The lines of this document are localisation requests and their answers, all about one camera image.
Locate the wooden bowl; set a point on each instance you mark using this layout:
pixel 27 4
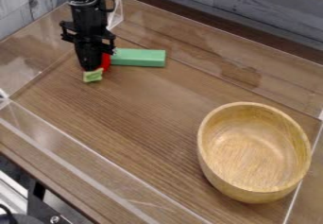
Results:
pixel 253 151

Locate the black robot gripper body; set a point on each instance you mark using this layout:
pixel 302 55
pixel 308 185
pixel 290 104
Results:
pixel 87 28

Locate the clear acrylic corner bracket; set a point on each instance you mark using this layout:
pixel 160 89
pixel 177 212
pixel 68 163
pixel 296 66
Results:
pixel 116 16

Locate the green rectangular block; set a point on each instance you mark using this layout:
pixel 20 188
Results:
pixel 139 57

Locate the red plush strawberry toy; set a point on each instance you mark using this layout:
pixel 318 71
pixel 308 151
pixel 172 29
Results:
pixel 95 75

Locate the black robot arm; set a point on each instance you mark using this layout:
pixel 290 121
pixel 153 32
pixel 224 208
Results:
pixel 107 3

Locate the clear acrylic barrier wall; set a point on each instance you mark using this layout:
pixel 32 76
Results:
pixel 112 144

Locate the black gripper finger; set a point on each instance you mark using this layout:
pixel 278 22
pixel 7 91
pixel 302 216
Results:
pixel 105 49
pixel 89 57

